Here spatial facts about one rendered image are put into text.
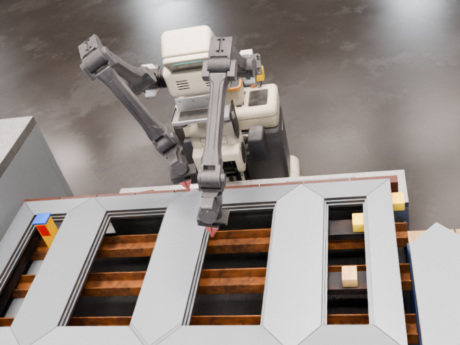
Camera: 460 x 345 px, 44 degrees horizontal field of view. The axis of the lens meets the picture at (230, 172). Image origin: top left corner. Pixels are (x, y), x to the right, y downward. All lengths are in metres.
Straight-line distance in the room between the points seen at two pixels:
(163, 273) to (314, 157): 1.90
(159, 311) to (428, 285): 0.86
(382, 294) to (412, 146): 2.01
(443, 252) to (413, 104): 2.26
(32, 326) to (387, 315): 1.18
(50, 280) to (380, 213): 1.22
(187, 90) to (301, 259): 0.91
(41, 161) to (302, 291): 1.51
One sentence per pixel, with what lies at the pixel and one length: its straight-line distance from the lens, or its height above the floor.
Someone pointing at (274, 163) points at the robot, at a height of 0.47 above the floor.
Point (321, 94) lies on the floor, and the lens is 4.34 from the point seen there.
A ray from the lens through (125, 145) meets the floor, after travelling 4.34.
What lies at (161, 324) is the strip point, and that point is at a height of 0.85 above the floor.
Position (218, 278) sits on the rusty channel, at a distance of 2.22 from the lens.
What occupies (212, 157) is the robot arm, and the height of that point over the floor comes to 1.28.
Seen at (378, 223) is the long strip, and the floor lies 0.85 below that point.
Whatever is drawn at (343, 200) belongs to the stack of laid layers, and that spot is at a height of 0.84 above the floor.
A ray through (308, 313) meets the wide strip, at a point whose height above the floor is 0.85.
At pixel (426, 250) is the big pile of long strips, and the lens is 1.99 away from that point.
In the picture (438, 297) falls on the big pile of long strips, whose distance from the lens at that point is 1.87.
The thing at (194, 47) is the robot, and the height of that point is 1.34.
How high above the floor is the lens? 2.33
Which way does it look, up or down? 38 degrees down
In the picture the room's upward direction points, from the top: 15 degrees counter-clockwise
